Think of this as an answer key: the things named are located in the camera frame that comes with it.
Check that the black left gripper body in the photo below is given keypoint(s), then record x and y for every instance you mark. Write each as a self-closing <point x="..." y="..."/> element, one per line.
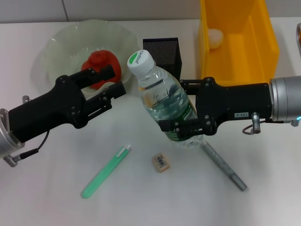
<point x="47" y="110"/>

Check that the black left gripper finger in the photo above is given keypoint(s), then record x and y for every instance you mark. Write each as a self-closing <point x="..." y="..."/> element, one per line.
<point x="105" y="99"/>
<point x="94" y="75"/>

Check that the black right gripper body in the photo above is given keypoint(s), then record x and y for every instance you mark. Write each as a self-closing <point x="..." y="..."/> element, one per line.
<point x="235" y="101"/>

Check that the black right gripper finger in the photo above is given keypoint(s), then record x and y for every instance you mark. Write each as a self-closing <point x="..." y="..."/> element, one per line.
<point x="185" y="127"/>
<point x="191" y="87"/>

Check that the red-orange fruit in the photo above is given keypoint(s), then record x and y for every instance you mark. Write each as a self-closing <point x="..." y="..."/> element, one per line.
<point x="98" y="58"/>

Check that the clear water bottle green label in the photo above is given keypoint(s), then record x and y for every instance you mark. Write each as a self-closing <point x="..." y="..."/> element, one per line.
<point x="162" y="94"/>

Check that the white paper ball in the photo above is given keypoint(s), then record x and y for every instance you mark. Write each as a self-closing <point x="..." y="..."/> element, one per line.
<point x="215" y="38"/>

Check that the pale green glass fruit plate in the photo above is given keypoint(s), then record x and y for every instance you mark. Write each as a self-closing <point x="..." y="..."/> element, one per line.
<point x="65" y="47"/>

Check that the beige eraser with barcode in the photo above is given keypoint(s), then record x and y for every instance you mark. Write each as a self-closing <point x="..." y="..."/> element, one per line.
<point x="161" y="163"/>

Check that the black mesh pen holder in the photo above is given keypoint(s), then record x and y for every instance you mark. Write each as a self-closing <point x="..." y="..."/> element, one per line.
<point x="164" y="51"/>

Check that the grey pen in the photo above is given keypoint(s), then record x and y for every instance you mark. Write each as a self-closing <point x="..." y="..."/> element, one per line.
<point x="223" y="166"/>

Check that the mint green pen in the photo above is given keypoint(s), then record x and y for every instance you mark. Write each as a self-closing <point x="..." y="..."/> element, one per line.
<point x="103" y="169"/>

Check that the silver left gripper connector stub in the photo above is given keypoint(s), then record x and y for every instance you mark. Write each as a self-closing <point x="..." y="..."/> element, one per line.
<point x="26" y="99"/>

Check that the yellow plastic bin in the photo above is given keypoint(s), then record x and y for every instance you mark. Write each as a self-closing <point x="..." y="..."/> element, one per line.
<point x="242" y="47"/>

